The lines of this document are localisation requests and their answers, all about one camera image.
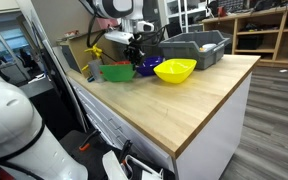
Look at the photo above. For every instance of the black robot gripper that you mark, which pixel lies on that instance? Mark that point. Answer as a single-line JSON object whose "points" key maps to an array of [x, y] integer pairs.
{"points": [[133, 52]]}

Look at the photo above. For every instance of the green plastic bowl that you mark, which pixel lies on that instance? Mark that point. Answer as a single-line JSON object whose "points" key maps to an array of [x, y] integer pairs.
{"points": [[118, 72]]}

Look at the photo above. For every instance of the orange red plastic bowl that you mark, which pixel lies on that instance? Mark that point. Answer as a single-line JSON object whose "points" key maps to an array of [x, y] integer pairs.
{"points": [[121, 62]]}

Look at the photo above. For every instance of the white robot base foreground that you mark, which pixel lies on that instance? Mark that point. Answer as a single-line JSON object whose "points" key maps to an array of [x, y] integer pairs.
{"points": [[27, 145]]}

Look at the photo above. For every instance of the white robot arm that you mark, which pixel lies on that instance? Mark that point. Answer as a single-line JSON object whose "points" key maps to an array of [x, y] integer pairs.
{"points": [[129, 31]]}

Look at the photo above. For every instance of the blue plastic bowl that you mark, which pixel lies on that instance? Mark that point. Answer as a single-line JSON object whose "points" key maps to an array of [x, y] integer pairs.
{"points": [[147, 67]]}

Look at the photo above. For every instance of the yellow plastic bowl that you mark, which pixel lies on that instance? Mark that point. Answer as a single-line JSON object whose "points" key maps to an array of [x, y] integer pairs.
{"points": [[175, 70]]}

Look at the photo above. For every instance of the grey plastic cup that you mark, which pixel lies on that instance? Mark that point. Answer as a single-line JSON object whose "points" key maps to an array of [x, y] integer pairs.
{"points": [[94, 66]]}

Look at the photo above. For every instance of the yellow clamp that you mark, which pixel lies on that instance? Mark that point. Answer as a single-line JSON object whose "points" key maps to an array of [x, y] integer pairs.
{"points": [[95, 50]]}

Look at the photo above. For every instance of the cardboard box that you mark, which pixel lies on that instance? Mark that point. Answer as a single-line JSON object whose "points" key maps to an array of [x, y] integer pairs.
{"points": [[74, 49]]}

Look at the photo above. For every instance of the grey plastic bin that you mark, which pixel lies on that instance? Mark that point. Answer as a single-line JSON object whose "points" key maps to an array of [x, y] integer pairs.
{"points": [[206, 47]]}

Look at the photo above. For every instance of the white cabinet with wooden top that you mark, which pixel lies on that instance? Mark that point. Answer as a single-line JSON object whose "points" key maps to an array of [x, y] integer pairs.
{"points": [[192, 128]]}

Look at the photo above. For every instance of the wooden shelving unit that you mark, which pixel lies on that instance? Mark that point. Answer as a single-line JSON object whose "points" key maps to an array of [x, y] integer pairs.
{"points": [[271, 25]]}

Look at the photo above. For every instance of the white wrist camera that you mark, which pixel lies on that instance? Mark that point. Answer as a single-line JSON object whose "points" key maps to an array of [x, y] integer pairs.
{"points": [[120, 37]]}

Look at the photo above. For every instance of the orange handled tool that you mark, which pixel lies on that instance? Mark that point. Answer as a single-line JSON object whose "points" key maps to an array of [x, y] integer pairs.
{"points": [[86, 143]]}

